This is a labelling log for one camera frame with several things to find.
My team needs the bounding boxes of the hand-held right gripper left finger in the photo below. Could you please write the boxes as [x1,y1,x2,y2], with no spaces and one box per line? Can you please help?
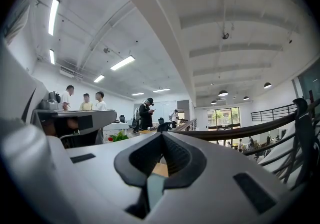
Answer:
[65,131,164,224]

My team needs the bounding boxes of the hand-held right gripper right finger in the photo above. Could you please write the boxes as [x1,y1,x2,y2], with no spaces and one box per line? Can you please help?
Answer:
[144,131,299,224]

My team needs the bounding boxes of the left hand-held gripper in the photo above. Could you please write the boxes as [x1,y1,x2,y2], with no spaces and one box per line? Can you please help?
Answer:
[0,40,118,149]

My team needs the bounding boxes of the small white desk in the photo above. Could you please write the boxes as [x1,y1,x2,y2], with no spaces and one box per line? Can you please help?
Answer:
[102,121,131,142]

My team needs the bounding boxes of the white air conditioner unit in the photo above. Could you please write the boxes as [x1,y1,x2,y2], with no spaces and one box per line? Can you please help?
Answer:
[58,65,84,79]

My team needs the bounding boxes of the green potted plant white pot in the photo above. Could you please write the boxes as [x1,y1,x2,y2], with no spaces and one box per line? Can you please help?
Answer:
[109,130,130,143]

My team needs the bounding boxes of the dark curved handrail railing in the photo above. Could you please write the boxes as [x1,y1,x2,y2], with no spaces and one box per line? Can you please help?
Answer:
[167,98,320,192]

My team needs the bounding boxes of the large glass window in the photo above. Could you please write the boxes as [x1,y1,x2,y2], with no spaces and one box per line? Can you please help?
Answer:
[206,106,241,131]

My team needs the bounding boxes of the grey door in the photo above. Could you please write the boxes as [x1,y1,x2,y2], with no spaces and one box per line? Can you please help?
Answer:
[176,99,191,119]

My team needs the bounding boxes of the black barred balcony railing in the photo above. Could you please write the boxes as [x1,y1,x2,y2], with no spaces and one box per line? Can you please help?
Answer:
[250,103,299,122]

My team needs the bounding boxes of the black mesh office chair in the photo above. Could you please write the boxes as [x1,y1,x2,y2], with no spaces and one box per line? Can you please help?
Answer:
[274,97,320,189]

